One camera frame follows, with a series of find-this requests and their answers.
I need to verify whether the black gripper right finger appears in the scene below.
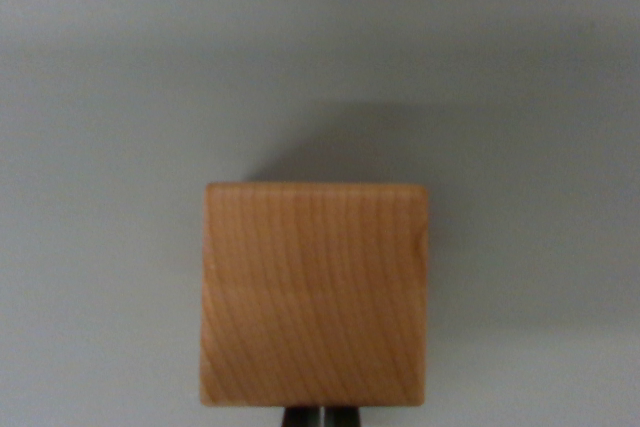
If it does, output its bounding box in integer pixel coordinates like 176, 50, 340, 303
323, 405, 363, 427

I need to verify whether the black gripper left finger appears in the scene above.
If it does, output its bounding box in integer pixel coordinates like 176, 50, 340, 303
281, 405, 324, 427

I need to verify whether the wooden cube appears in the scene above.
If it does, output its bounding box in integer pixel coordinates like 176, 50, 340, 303
198, 181, 429, 408

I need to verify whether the grey plastic bin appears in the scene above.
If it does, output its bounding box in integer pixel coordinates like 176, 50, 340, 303
0, 0, 640, 427

